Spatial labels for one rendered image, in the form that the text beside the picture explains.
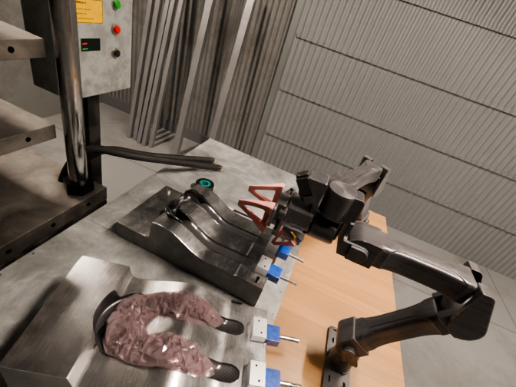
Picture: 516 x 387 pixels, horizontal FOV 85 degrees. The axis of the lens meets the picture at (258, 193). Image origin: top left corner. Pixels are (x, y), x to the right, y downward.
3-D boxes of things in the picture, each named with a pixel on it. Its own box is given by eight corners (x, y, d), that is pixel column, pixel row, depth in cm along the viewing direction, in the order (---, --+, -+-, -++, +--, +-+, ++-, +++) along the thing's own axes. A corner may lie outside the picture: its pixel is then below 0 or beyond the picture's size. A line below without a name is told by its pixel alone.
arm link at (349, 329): (330, 344, 71) (474, 309, 53) (332, 322, 76) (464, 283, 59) (345, 360, 72) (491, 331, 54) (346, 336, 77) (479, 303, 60)
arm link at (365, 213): (358, 229, 120) (372, 189, 93) (345, 219, 124) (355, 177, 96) (367, 219, 122) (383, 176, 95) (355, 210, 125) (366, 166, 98)
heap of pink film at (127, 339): (225, 312, 75) (232, 294, 71) (213, 387, 60) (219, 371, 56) (126, 289, 72) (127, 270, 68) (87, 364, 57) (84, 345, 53)
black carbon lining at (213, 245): (264, 242, 99) (272, 222, 93) (246, 274, 85) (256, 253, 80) (178, 200, 104) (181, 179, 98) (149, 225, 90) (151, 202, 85)
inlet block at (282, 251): (302, 262, 97) (308, 251, 94) (299, 272, 93) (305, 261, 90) (268, 245, 99) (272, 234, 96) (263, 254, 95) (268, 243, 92)
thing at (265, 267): (295, 283, 88) (301, 272, 86) (292, 296, 84) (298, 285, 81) (257, 266, 90) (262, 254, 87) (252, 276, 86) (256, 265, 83)
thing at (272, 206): (237, 193, 55) (282, 212, 54) (249, 177, 61) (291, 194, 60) (230, 219, 59) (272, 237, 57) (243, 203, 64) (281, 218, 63)
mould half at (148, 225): (278, 252, 107) (290, 226, 99) (254, 306, 85) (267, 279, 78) (164, 197, 114) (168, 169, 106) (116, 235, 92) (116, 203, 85)
